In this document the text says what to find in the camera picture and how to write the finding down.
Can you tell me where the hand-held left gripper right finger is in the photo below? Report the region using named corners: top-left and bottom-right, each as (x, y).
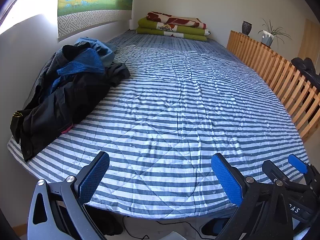
top-left (211, 153), bottom-right (295, 240)

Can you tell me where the wooden slatted bed rail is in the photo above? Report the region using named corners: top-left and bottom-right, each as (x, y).
top-left (226, 30), bottom-right (320, 140)

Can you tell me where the light blue denim garment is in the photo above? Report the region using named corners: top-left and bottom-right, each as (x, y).
top-left (74, 37), bottom-right (118, 68)

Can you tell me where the black jacket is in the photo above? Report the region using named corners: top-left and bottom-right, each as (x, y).
top-left (19, 62), bottom-right (132, 162)

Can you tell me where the blue knit garment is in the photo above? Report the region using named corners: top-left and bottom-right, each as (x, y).
top-left (51, 48), bottom-right (106, 94)

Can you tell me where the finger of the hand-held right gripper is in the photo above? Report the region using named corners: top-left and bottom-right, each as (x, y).
top-left (288, 154), bottom-right (320, 188)
top-left (262, 160), bottom-right (284, 183)

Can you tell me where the potted plant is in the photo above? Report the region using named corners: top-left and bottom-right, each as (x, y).
top-left (258, 19), bottom-right (293, 48)

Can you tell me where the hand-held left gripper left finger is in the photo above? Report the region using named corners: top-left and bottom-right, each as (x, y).
top-left (27, 151), bottom-right (110, 240)

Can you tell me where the black cable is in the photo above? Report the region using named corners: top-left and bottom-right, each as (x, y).
top-left (122, 215), bottom-right (200, 240)

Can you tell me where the blue striped bed quilt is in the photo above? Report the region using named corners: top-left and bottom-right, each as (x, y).
top-left (7, 29), bottom-right (309, 220)

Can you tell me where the dark vase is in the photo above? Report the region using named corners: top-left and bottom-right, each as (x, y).
top-left (242, 21), bottom-right (253, 36)

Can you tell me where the folded green blanket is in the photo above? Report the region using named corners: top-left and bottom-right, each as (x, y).
top-left (136, 17), bottom-right (211, 42)

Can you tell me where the black and blue shoe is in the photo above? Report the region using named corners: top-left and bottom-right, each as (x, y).
top-left (201, 219), bottom-right (230, 238)

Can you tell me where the white floor object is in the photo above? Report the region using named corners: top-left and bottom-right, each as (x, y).
top-left (160, 231), bottom-right (185, 240)

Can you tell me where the folded red patterned blanket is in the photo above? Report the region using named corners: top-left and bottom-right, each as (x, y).
top-left (146, 11), bottom-right (207, 30)

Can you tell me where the black cloth with yellow print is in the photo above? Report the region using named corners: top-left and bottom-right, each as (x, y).
top-left (9, 109), bottom-right (27, 144)

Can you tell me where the dark clothing on rail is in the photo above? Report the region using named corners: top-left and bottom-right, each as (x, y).
top-left (291, 57), bottom-right (320, 90)

